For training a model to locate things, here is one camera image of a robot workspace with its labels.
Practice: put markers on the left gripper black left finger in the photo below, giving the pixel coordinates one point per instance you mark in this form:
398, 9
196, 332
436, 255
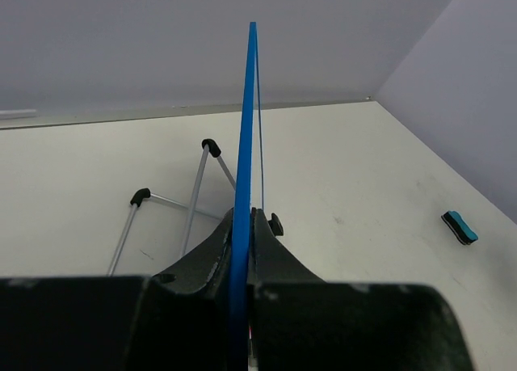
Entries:
174, 320

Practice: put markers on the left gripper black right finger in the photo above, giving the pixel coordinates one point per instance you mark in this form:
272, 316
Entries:
302, 322

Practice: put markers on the blue framed small whiteboard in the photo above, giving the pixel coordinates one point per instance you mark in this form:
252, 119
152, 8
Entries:
238, 330

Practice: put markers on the blue whiteboard eraser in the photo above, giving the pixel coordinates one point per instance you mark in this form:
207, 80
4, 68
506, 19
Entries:
455, 222

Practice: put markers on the black wire whiteboard stand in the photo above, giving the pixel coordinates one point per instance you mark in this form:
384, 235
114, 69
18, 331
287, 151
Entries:
210, 148

